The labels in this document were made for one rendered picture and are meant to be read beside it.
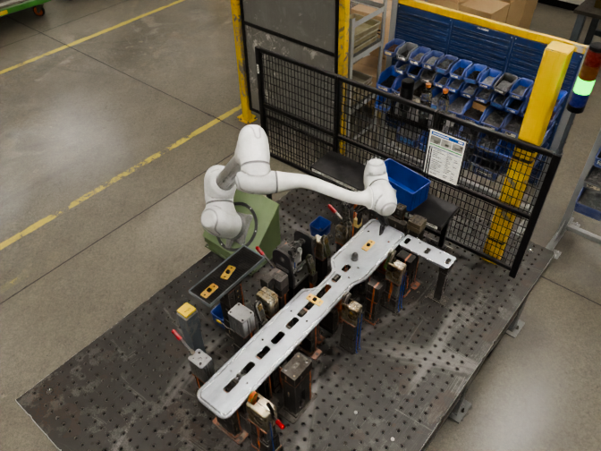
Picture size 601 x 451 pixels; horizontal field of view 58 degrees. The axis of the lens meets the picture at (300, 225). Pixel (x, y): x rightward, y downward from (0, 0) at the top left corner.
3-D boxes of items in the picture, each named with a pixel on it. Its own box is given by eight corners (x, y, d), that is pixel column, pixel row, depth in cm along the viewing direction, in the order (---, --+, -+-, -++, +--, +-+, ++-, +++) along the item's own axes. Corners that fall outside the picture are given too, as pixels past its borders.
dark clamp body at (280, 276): (284, 335, 283) (281, 286, 257) (266, 322, 289) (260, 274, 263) (297, 321, 289) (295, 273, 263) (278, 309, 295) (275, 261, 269)
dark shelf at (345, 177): (440, 232, 294) (441, 227, 292) (308, 170, 335) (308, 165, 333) (459, 210, 306) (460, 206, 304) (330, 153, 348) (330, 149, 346)
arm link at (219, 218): (220, 241, 310) (196, 236, 291) (217, 210, 314) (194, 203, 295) (243, 236, 304) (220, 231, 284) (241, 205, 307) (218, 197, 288)
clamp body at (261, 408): (272, 465, 234) (266, 425, 209) (246, 445, 241) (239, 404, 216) (287, 446, 240) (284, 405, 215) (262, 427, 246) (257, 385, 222)
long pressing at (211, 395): (230, 426, 216) (229, 424, 215) (190, 395, 227) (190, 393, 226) (407, 235, 294) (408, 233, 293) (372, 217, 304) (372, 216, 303)
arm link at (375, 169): (359, 182, 263) (367, 199, 254) (361, 156, 253) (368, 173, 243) (381, 179, 264) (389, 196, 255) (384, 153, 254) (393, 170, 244)
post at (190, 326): (200, 376, 266) (186, 321, 236) (190, 368, 269) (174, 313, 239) (211, 365, 270) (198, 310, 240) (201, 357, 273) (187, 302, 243)
